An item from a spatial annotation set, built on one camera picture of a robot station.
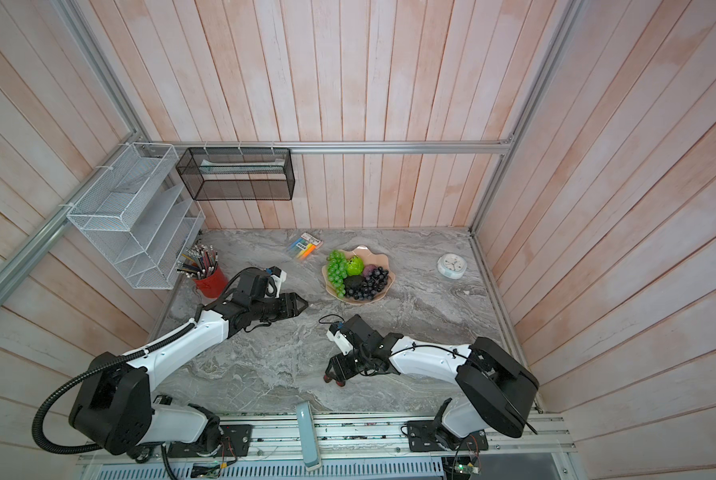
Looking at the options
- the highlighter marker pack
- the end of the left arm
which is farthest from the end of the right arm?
the highlighter marker pack

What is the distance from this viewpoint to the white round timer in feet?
3.50

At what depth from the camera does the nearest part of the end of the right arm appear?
63 cm

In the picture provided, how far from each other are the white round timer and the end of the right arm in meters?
0.48

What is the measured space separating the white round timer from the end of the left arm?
532mm
